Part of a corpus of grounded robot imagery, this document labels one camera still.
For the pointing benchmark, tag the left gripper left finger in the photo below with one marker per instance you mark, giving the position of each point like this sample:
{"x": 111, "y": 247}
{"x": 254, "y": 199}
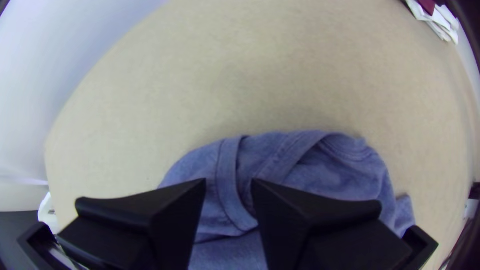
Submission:
{"x": 157, "y": 225}

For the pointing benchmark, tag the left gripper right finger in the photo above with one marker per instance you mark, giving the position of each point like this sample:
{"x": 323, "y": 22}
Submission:
{"x": 307, "y": 232}

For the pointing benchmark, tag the blue t-shirt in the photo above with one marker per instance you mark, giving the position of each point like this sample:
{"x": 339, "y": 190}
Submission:
{"x": 300, "y": 161}

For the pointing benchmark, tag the white laundry basket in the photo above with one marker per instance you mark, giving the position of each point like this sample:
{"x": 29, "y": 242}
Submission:
{"x": 47, "y": 210}

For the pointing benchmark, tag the pile of folded clothes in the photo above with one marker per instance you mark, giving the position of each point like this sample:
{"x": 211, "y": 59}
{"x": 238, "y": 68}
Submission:
{"x": 442, "y": 22}

